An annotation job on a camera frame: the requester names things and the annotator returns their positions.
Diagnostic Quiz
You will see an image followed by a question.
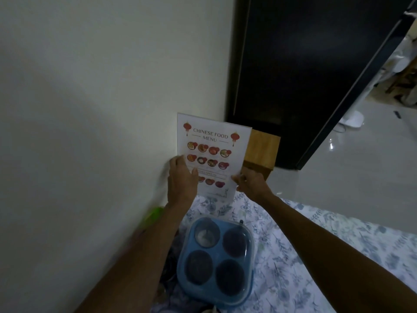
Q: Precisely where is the black cabinet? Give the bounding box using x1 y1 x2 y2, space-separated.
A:
224 0 417 170

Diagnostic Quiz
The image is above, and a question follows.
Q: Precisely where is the person's left hand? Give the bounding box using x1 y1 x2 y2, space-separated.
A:
167 155 199 210

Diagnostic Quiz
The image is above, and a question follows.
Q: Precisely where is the wooden furniture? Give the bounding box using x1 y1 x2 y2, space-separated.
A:
384 62 417 106

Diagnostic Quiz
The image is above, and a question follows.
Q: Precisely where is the person's left forearm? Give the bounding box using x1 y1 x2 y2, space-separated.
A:
74 203 190 313

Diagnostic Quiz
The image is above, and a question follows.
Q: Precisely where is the floral blue white tablecloth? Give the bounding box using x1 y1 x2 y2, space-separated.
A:
156 192 417 313

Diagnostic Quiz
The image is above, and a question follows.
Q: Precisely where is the white laminated food menu card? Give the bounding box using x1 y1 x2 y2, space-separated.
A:
176 113 253 201

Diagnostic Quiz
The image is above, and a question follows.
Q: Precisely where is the green plastic object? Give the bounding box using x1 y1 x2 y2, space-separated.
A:
139 206 165 229

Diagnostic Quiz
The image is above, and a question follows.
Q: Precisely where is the blue four-compartment condiment container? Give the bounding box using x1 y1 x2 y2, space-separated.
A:
176 215 255 307

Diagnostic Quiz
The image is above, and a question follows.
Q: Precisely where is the person's right hand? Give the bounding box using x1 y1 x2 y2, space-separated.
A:
231 170 274 203

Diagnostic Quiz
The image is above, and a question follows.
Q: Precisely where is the person's right forearm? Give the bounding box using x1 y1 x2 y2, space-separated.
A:
260 193 417 313

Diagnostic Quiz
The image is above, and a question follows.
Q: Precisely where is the wooden stool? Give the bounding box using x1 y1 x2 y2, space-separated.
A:
241 128 281 182

